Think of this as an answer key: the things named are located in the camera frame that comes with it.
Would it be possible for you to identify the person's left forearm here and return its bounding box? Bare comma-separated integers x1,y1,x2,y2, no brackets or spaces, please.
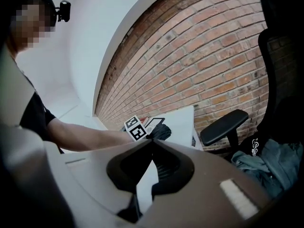
47,118,133,152

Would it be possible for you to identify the black office chair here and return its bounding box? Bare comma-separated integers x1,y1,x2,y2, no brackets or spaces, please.
200,0,304,166

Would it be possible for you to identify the blue-grey jacket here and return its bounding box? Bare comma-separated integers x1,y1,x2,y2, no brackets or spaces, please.
231,138,304,200

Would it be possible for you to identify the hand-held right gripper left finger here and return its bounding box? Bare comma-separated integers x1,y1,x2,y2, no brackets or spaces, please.
44,138,154,224

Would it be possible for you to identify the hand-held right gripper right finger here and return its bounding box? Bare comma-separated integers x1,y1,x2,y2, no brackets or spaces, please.
140,138,272,228

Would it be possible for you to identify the person's head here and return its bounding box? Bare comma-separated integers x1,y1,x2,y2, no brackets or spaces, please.
6,0,57,57

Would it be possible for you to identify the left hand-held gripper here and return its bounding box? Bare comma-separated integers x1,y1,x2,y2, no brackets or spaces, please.
124,115,172,143

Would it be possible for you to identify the black garment with white print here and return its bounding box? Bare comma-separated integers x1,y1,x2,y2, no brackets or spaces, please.
237,124,270,159

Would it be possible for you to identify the person's black t-shirt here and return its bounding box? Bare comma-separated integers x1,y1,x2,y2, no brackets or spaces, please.
19,89,65,154

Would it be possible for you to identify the black head-mounted camera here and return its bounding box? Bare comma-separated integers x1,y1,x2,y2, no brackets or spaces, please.
55,0,72,23

